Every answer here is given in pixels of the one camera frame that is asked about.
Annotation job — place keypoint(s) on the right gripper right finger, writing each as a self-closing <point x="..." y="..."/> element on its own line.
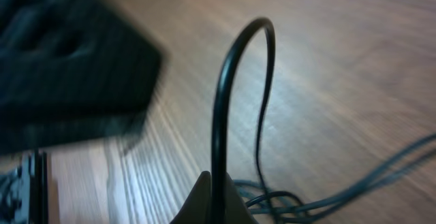
<point x="235" y="210"/>

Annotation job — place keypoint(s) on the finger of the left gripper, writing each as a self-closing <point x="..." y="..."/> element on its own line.
<point x="72" y="70"/>

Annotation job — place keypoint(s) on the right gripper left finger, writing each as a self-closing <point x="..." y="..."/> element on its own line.
<point x="195" y="210"/>

